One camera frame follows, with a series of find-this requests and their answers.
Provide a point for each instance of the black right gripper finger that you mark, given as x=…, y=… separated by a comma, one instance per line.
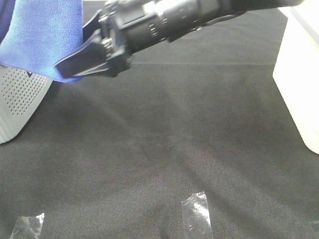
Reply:
x=85, y=59
x=93, y=23

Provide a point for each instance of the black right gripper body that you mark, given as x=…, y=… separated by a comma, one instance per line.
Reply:
x=118, y=57

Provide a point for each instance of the blue microfibre towel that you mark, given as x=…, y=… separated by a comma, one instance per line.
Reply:
x=36, y=34

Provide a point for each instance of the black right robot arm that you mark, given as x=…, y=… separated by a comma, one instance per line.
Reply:
x=124, y=27

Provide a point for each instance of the grey perforated plastic basket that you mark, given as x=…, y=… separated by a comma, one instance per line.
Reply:
x=21, y=92

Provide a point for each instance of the black fabric table mat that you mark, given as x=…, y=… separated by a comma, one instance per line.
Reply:
x=113, y=158

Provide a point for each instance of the clear tape strip left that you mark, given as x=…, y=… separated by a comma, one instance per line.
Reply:
x=28, y=227

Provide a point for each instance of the clear tape strip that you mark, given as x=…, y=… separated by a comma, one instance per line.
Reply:
x=28, y=227
x=196, y=217

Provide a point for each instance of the white plastic storage box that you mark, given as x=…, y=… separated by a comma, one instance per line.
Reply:
x=296, y=72

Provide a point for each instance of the clear tape strip centre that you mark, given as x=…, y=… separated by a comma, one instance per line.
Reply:
x=196, y=217

